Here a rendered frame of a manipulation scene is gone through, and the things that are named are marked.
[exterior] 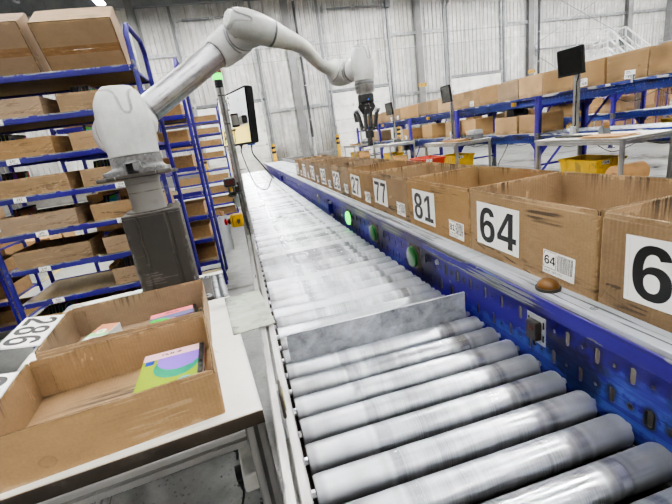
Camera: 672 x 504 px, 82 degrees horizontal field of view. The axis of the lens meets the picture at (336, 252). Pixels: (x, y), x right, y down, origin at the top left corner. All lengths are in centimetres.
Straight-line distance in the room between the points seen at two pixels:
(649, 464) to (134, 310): 126
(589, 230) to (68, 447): 97
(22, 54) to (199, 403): 235
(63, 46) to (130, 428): 226
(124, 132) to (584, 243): 125
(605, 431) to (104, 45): 268
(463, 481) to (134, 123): 126
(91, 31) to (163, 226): 154
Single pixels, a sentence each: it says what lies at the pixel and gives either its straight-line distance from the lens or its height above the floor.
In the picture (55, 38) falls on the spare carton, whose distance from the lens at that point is 276.
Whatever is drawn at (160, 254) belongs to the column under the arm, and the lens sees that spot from 142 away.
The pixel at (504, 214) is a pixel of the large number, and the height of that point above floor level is 100.
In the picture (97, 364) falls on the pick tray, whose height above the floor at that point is 80.
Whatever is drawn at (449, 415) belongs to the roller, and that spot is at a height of 74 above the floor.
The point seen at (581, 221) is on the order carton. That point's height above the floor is 103.
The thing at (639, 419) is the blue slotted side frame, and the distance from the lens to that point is 84.
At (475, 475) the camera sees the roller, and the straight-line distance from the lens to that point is 67.
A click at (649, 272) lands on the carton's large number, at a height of 97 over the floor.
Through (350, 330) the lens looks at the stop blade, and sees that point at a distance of 95.
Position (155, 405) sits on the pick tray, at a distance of 82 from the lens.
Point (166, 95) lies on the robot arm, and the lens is 168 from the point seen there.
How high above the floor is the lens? 123
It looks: 17 degrees down
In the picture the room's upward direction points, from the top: 8 degrees counter-clockwise
